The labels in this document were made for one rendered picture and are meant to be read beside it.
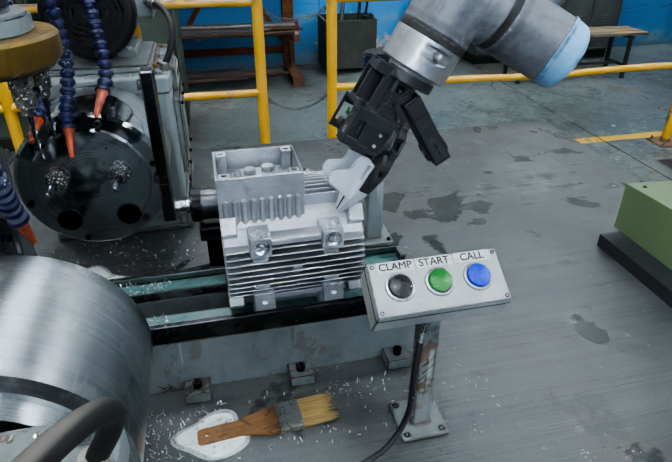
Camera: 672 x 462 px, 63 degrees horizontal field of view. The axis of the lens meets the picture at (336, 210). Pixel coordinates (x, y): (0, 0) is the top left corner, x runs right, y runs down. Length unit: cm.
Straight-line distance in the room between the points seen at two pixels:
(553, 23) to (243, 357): 64
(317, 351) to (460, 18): 54
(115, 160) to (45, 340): 54
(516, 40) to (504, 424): 54
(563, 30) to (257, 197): 44
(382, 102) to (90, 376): 45
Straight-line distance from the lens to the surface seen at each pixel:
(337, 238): 76
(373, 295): 65
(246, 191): 75
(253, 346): 88
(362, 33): 553
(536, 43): 73
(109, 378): 54
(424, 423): 86
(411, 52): 69
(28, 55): 71
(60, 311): 56
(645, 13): 765
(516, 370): 98
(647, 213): 130
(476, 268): 69
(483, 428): 88
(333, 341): 90
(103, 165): 103
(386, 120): 70
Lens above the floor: 146
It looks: 29 degrees down
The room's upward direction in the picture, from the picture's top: straight up
